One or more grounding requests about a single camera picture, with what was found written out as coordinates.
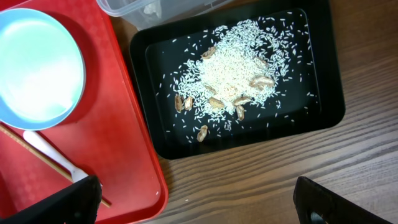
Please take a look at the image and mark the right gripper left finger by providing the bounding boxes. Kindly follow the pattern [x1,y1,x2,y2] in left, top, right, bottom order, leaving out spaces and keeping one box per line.
[1,175,102,224]

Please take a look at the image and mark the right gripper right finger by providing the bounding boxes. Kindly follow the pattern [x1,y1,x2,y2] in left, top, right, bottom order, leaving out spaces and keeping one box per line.
[293,176,391,224]

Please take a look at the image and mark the wooden chopstick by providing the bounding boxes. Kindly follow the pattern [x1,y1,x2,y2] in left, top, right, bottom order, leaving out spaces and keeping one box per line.
[1,123,94,210]

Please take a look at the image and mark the large light blue plate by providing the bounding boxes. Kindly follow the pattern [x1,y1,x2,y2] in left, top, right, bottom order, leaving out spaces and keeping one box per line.
[1,8,86,131]

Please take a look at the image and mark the food scraps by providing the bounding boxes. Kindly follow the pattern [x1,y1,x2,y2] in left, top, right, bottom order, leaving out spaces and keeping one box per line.
[155,11,320,144]

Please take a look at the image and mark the white plastic fork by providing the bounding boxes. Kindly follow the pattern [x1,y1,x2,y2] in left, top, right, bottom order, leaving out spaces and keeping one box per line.
[23,131,88,182]

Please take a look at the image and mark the red plastic tray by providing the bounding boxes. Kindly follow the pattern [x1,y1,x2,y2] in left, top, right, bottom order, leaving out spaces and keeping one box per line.
[1,0,169,223]

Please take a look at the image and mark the black tray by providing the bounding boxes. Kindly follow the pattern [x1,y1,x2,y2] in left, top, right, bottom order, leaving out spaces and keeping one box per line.
[129,1,345,159]

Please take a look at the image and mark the clear plastic bin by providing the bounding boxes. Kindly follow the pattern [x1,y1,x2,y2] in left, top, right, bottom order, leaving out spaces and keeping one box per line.
[96,0,233,30]

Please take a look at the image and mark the crumpled white napkin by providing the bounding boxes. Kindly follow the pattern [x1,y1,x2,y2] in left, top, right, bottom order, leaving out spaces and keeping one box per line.
[144,0,162,19]

